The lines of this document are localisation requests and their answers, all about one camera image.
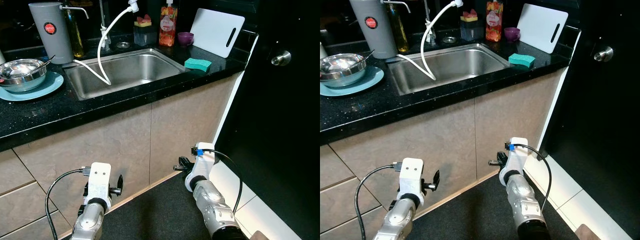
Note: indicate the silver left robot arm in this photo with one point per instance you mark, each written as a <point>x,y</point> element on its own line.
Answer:
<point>397,222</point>
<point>89,222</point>

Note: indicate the dark grey floor mat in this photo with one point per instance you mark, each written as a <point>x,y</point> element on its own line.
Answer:
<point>470,215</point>
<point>155,215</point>

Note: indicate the narrow beige cabinet door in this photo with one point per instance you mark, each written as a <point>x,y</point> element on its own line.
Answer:
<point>190,115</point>
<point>510,107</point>

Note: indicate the wide beige cabinet door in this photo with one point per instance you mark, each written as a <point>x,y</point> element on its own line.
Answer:
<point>85,140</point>
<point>400,132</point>

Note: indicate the white cabinet side panel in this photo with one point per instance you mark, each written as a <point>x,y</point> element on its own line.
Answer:
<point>235,90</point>
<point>557,85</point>

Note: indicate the black door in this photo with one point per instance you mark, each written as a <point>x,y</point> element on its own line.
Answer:
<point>275,135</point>
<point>600,125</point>

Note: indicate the green sponge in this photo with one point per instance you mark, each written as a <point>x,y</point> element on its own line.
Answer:
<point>198,63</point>
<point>522,59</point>

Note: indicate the stainless steel sink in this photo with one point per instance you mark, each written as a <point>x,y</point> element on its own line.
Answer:
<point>130,70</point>
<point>460,65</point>

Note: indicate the brown robot foot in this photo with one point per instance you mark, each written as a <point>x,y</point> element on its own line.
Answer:
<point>587,232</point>
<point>260,236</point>

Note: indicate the teal plate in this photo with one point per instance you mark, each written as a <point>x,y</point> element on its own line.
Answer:
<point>375,77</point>
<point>50,85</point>

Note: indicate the purple cup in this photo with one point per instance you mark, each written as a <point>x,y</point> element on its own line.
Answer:
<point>511,34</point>
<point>185,38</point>

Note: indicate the round steel sink strainer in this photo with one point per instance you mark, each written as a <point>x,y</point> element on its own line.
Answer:
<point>123,45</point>
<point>449,39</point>

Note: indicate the clear holder with red sponge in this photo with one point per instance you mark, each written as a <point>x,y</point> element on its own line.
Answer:
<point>143,32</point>
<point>469,27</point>

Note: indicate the white plastic cutting board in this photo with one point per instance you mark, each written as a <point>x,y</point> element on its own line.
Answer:
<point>212,30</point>
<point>537,25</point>

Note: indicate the orange dish soap bottle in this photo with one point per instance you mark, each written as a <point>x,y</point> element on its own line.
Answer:
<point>494,22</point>
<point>168,27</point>

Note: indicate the steel spoon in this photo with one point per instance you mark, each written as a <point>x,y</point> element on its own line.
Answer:
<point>49,61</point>
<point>369,55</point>

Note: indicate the silver door knob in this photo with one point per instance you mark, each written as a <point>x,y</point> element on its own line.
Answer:
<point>604,53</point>
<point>281,58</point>

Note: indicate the stainless steel bowl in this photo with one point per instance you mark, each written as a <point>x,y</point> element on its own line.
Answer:
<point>342,67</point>
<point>22,72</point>

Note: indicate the olive oil glass bottle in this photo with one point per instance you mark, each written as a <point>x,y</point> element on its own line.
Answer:
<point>401,32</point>
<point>77,37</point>

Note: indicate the grey water filter canister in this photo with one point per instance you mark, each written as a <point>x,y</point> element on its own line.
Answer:
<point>372,40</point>
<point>50,42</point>

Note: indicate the chrome sink faucet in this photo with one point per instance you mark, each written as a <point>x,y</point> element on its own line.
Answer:
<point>428,17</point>
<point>104,20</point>

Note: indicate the thin chrome filter tap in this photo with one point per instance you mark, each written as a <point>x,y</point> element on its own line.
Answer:
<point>75,8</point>
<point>397,3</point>

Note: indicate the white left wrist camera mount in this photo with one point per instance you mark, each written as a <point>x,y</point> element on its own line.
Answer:
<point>99,175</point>
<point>412,172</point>

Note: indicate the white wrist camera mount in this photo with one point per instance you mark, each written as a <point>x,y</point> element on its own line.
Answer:
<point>99,175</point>
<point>205,162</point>
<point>517,150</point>
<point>412,172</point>

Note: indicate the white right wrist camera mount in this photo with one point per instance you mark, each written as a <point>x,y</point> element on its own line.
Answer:
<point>205,162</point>
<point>517,150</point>

